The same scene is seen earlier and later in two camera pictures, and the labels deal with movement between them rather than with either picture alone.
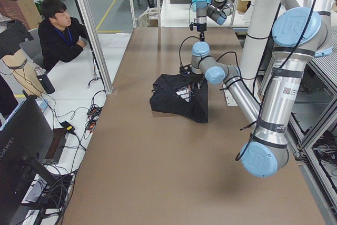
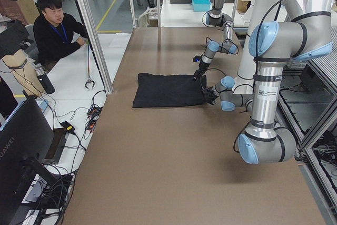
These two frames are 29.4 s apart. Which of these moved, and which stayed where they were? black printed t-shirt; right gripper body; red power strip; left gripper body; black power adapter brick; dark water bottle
Moved: left gripper body; right gripper body; black printed t-shirt
Stayed: black power adapter brick; dark water bottle; red power strip
